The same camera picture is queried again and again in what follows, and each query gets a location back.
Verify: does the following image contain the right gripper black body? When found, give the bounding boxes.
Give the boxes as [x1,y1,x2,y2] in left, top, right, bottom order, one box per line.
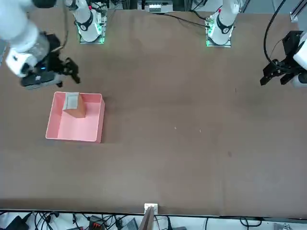
[44,33,67,75]

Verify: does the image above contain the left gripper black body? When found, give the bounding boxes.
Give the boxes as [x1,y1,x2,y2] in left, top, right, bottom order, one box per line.
[275,30,304,74]

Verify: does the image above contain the kraft paper carton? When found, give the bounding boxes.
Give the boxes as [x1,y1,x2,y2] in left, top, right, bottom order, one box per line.
[68,103,86,119]
[62,92,83,115]

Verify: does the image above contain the pink plastic tray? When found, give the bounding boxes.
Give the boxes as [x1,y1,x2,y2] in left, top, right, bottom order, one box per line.
[45,92,106,144]

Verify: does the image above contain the aluminium corner profile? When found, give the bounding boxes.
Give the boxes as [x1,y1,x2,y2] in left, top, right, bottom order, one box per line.
[289,0,307,22]

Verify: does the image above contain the white power strip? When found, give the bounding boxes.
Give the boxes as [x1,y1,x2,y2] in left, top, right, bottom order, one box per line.
[148,2,173,14]

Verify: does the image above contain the orange black adapter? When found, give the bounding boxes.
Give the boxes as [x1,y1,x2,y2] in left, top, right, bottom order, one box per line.
[88,215,106,230]

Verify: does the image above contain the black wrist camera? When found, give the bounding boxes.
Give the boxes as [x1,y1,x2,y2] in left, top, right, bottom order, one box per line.
[20,70,63,89]

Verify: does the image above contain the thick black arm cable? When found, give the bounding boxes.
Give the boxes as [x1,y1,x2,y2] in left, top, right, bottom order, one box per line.
[263,0,288,63]

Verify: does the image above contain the white post bracket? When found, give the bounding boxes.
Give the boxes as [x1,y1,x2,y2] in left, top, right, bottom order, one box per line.
[143,203,159,214]

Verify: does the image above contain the aluminium camera post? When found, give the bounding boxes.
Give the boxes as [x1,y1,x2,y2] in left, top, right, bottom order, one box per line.
[139,206,155,230]

